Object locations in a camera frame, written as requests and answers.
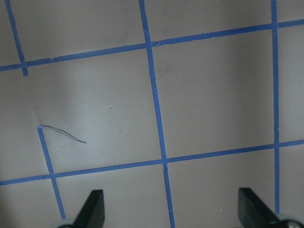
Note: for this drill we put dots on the loose blue tape thread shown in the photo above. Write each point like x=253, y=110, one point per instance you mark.
x=62, y=132

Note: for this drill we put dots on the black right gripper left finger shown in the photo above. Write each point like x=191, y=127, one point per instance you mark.
x=92, y=213

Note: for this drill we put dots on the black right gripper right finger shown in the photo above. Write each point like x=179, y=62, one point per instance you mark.
x=253, y=212

